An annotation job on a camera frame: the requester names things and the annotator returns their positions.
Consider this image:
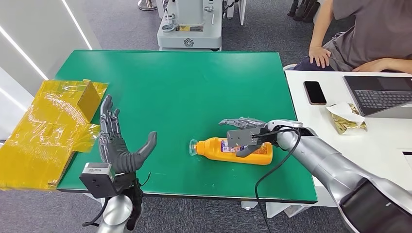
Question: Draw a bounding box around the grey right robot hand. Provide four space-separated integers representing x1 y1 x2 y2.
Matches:
219 117 269 158

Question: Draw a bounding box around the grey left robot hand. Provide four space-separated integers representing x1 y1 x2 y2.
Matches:
98 95 158 176

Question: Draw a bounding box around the orange detergent bottle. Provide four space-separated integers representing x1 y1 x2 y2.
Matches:
189 137 274 166

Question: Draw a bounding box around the black smartphone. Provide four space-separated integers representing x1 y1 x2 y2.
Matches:
303 81 327 106

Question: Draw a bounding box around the yellow tape-wrapped cardboard box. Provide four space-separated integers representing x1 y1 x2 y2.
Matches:
0 79 109 192

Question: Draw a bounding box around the person's right hand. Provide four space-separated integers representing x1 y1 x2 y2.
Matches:
309 46 332 69

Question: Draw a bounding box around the person's hand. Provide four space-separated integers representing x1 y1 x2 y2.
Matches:
309 46 332 69
352 58 387 73

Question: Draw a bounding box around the gold snack packet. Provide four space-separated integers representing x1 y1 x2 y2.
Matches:
326 102 368 135

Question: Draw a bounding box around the white furniture panel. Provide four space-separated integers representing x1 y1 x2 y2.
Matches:
225 0 247 26

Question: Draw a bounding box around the black chair base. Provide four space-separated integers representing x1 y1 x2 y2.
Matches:
286 0 321 24

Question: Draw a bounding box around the grey laptop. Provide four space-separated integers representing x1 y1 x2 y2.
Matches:
343 75 412 119

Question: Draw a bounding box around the person's left hand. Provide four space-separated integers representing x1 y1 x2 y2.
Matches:
352 58 387 73

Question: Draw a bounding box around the chrome stand base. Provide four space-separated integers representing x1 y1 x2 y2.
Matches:
137 0 157 12

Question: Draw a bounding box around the person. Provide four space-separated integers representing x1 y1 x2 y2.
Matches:
293 0 412 75

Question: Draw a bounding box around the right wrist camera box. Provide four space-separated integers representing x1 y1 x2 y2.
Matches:
226 128 263 149

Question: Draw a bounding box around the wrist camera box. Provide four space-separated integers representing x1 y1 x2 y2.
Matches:
226 128 263 149
79 163 118 199

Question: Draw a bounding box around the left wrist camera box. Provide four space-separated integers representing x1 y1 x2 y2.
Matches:
79 163 118 199

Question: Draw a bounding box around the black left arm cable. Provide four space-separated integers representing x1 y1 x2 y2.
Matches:
82 197 109 227

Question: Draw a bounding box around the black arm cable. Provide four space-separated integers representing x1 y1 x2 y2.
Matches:
253 128 302 233
82 197 109 227

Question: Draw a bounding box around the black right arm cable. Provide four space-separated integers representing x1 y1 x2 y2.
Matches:
253 128 302 233

